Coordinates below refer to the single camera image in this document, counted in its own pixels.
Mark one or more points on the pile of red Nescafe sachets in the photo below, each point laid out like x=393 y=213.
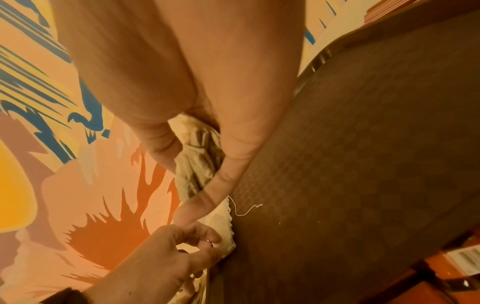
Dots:
x=450 y=267

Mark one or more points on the person's right hand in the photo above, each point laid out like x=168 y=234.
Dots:
x=225 y=65

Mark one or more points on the black marker wristband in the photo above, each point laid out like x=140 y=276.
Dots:
x=66 y=297

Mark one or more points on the single white tea bag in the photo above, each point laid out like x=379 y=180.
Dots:
x=221 y=228

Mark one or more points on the dark brown tray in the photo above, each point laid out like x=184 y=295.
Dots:
x=360 y=160

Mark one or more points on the bunch of tea bags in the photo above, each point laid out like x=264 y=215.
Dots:
x=199 y=154

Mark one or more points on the person's left hand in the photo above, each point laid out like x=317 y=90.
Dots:
x=150 y=267

